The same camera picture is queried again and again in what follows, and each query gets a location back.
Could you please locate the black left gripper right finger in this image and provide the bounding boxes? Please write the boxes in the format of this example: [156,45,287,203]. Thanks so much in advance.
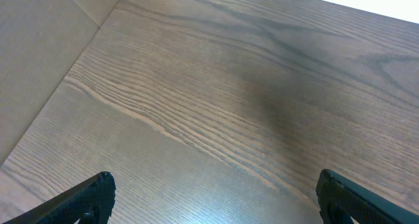
[316,169,418,224]

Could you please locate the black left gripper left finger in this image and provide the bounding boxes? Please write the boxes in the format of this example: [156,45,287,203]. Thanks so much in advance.
[5,171,116,224]

